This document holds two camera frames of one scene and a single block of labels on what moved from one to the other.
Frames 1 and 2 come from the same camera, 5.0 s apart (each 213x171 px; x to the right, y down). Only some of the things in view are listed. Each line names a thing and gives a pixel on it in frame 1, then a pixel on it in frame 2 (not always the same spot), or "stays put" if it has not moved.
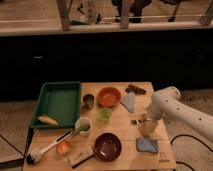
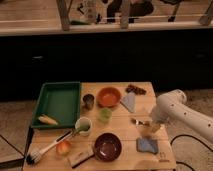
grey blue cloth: (128, 101) stays put
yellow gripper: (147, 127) to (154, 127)
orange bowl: (109, 97) stays put
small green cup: (105, 115) stays put
